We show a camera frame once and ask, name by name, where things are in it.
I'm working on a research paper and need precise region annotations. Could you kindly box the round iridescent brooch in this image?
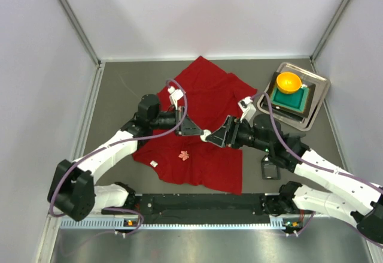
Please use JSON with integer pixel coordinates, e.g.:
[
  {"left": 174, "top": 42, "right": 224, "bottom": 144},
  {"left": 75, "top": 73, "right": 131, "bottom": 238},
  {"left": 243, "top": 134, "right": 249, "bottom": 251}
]
[{"left": 200, "top": 129, "right": 211, "bottom": 142}]

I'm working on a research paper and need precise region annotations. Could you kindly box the red garment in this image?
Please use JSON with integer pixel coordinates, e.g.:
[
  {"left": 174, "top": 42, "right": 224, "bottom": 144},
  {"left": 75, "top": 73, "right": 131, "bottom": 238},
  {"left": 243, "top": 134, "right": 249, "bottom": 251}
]
[{"left": 132, "top": 56, "right": 257, "bottom": 195}]

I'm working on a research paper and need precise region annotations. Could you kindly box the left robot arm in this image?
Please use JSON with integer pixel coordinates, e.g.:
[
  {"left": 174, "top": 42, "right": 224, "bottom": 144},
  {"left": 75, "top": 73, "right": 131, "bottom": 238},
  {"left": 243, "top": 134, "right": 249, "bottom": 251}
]
[{"left": 47, "top": 94, "right": 208, "bottom": 221}]

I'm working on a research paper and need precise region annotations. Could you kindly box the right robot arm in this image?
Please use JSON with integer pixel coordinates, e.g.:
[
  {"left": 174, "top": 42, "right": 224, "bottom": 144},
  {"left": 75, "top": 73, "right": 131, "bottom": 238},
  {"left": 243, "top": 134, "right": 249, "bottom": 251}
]
[{"left": 201, "top": 114, "right": 382, "bottom": 244}]

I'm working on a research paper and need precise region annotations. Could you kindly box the pink leaf brooch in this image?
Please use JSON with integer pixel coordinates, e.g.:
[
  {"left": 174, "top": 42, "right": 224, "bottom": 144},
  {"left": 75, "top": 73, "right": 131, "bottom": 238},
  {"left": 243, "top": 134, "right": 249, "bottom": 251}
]
[{"left": 178, "top": 150, "right": 190, "bottom": 161}]

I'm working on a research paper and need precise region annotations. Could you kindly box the small black open box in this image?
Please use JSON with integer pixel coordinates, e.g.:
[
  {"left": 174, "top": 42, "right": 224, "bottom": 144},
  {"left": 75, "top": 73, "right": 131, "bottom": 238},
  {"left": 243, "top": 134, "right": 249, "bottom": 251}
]
[{"left": 260, "top": 132, "right": 306, "bottom": 181}]

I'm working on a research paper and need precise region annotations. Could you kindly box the black and teal square plate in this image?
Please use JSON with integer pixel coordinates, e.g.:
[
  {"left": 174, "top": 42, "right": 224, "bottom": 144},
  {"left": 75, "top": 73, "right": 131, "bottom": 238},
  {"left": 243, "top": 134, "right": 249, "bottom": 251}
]
[{"left": 266, "top": 72, "right": 315, "bottom": 119}]

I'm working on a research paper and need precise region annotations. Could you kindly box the orange bowl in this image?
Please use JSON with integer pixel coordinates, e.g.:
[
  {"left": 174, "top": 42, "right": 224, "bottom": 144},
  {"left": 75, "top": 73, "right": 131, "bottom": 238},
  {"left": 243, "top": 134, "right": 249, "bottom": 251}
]
[{"left": 276, "top": 72, "right": 302, "bottom": 94}]

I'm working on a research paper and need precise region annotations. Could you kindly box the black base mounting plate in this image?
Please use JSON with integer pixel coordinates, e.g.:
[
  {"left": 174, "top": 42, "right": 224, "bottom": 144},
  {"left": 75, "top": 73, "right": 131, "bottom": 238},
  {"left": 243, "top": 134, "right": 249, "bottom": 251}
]
[{"left": 101, "top": 192, "right": 318, "bottom": 216}]

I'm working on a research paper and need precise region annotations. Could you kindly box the silver metal tray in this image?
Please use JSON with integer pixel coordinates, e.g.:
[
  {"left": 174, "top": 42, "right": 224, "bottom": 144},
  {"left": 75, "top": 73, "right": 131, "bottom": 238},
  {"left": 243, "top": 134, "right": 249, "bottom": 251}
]
[{"left": 265, "top": 62, "right": 330, "bottom": 131}]

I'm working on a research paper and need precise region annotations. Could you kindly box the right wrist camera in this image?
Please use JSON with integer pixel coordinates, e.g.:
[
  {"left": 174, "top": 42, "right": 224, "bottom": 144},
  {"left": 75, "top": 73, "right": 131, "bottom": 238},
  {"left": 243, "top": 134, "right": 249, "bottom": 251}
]
[{"left": 238, "top": 96, "right": 256, "bottom": 123}]

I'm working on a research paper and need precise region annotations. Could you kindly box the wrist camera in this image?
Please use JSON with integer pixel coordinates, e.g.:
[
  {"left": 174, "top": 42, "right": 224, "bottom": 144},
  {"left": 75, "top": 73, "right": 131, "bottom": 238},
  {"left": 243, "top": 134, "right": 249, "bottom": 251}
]
[
  {"left": 168, "top": 86, "right": 184, "bottom": 110},
  {"left": 238, "top": 96, "right": 256, "bottom": 123}
]

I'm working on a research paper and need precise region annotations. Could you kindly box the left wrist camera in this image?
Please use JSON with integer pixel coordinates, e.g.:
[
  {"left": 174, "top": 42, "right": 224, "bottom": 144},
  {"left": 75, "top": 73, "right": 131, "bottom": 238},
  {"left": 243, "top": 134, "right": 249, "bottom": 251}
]
[{"left": 168, "top": 86, "right": 184, "bottom": 110}]

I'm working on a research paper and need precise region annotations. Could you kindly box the aluminium frame rail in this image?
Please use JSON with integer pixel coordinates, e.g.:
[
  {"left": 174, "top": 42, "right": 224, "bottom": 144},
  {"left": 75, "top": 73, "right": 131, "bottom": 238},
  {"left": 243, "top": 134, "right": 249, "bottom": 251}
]
[{"left": 47, "top": 192, "right": 376, "bottom": 218}]

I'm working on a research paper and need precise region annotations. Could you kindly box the grey slotted cable duct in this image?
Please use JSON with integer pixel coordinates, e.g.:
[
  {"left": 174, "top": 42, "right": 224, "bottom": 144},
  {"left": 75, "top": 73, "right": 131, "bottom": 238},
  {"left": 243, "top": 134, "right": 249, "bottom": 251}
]
[{"left": 59, "top": 216, "right": 288, "bottom": 230}]

